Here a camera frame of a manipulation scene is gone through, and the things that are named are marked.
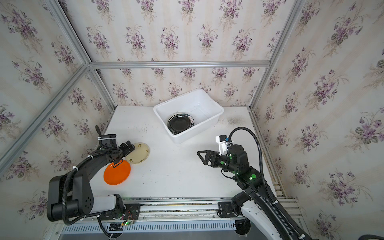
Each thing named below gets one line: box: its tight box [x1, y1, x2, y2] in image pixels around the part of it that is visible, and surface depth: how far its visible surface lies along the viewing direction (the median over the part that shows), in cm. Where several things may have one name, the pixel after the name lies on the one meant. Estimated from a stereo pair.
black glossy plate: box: [167, 112, 195, 135], surface depth 106 cm
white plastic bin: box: [153, 88, 225, 144], surface depth 107 cm
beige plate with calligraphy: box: [125, 142, 150, 165], surface depth 95 cm
